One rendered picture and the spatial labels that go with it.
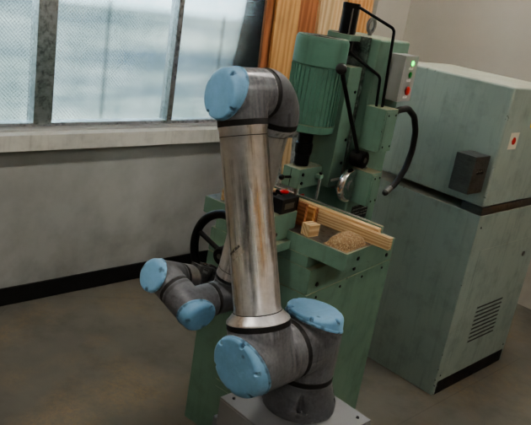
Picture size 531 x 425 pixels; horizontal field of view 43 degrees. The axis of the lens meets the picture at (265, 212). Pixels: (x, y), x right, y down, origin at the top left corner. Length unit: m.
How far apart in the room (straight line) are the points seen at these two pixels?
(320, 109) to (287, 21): 1.66
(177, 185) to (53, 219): 0.73
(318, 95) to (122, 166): 1.57
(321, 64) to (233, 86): 0.75
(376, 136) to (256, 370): 1.12
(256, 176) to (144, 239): 2.32
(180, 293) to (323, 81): 0.86
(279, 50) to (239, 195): 2.38
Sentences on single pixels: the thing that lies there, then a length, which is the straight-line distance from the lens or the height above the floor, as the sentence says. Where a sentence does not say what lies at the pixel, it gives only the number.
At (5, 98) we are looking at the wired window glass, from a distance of 3.24.
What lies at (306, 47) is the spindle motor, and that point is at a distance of 2.20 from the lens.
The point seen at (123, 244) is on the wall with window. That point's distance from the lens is 3.70.
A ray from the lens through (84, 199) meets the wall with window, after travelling 3.47.
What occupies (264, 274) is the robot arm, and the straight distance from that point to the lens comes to 1.51.
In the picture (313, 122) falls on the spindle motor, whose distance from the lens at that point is 2.22.
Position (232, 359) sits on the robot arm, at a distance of 1.55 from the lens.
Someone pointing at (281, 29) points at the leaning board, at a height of 1.42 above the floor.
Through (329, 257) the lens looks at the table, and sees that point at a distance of 2.12.
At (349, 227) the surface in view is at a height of 0.93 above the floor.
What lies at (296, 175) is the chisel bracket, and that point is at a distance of 2.28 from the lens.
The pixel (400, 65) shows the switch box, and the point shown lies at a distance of 2.43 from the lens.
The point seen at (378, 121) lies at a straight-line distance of 2.35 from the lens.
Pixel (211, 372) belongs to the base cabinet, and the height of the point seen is 0.25.
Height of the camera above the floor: 1.63
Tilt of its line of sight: 18 degrees down
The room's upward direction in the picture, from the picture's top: 9 degrees clockwise
